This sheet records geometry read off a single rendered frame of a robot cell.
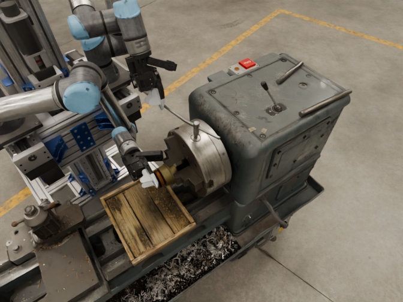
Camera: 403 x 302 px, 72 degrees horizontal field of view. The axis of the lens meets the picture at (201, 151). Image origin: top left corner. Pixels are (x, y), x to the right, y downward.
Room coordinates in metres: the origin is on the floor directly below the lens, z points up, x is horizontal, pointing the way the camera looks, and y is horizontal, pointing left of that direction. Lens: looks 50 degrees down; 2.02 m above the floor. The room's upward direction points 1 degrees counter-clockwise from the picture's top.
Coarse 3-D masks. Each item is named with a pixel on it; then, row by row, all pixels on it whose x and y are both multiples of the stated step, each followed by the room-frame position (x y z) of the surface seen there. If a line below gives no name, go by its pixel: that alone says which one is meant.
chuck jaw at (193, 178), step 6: (186, 168) 0.66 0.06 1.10; (192, 168) 0.66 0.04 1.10; (174, 174) 0.63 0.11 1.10; (180, 174) 0.63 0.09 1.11; (186, 174) 0.63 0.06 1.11; (192, 174) 0.63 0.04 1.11; (180, 180) 0.62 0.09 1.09; (186, 180) 0.60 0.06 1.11; (192, 180) 0.60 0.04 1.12; (198, 180) 0.59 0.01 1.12; (210, 180) 0.59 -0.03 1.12; (186, 186) 0.59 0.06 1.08; (192, 186) 0.59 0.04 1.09; (198, 186) 0.58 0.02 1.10; (204, 186) 0.59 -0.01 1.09; (210, 186) 0.59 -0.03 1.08
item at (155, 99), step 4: (156, 88) 0.77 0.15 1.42; (152, 92) 0.76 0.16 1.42; (156, 92) 0.77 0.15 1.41; (152, 96) 0.76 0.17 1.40; (156, 96) 0.76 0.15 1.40; (152, 100) 0.75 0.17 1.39; (156, 100) 0.76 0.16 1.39; (160, 100) 0.76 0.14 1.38; (164, 100) 0.77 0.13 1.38; (152, 104) 0.74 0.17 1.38; (156, 104) 0.75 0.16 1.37; (160, 104) 0.76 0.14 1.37
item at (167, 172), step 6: (162, 168) 0.65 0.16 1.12; (168, 168) 0.65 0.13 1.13; (174, 168) 0.66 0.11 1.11; (156, 174) 0.63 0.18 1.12; (162, 174) 0.63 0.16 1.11; (168, 174) 0.63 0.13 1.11; (162, 180) 0.61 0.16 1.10; (168, 180) 0.61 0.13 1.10; (174, 180) 0.62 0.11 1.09; (162, 186) 0.60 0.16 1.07
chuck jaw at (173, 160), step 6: (168, 138) 0.75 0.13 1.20; (174, 138) 0.75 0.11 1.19; (168, 144) 0.73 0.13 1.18; (174, 144) 0.73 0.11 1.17; (168, 150) 0.71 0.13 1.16; (174, 150) 0.72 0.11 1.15; (180, 150) 0.72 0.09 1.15; (168, 156) 0.70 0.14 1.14; (174, 156) 0.70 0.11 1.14; (180, 156) 0.71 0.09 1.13; (168, 162) 0.68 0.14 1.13; (174, 162) 0.68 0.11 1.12
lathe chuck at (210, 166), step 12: (180, 132) 0.74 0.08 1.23; (192, 132) 0.74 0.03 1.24; (204, 132) 0.74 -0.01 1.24; (180, 144) 0.73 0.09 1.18; (192, 144) 0.68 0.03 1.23; (204, 144) 0.68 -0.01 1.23; (192, 156) 0.65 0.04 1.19; (204, 156) 0.64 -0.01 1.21; (216, 156) 0.65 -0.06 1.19; (204, 168) 0.61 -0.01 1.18; (216, 168) 0.62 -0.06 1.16; (204, 180) 0.58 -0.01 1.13; (216, 180) 0.60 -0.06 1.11; (204, 192) 0.58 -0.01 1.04
